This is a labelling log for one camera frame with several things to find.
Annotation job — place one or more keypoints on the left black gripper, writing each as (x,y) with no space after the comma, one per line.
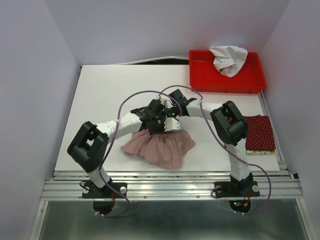
(162,119)

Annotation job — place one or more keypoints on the pink pleated skirt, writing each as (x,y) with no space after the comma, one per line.
(166,150)

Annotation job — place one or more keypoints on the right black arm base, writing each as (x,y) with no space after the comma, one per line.
(240,192)

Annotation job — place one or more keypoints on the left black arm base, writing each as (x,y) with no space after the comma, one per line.
(104,199)

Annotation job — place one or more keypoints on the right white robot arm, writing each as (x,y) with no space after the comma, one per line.
(228,126)

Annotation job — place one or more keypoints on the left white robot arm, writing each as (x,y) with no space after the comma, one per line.
(89,146)

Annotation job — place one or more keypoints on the red plastic bin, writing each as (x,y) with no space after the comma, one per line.
(203,76)

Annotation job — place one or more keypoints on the white cloth garment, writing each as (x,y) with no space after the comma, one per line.
(228,60)

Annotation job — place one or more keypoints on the yellow floral folded skirt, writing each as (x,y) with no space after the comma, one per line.
(260,152)

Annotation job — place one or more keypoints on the red polka dot skirt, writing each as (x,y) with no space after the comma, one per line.
(259,134)

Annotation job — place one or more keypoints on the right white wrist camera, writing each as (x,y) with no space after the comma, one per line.
(164,101)

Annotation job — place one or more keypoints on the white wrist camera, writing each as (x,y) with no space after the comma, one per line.
(164,101)
(172,124)

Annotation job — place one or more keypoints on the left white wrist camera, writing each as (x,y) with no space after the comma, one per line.
(172,124)

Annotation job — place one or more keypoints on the aluminium mounting rail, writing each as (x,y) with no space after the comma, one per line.
(169,186)

